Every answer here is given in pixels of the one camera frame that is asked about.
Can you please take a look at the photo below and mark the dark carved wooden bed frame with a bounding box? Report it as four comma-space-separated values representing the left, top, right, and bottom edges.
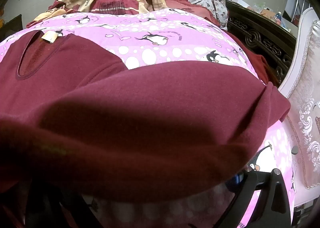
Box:
225, 0, 298, 87

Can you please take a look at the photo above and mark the pink penguin blanket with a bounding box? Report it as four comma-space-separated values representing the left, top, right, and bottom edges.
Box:
0, 8, 297, 228

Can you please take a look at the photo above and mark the metal rack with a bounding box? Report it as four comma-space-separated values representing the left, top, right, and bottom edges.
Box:
291, 0, 314, 20

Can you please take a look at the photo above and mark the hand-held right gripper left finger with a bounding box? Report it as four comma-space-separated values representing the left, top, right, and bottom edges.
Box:
24, 180, 75, 228

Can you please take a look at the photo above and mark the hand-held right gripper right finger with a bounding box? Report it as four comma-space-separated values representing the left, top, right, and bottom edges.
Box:
216, 167, 292, 228

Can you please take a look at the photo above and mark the maroon shirt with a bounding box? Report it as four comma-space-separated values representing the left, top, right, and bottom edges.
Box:
0, 30, 292, 228

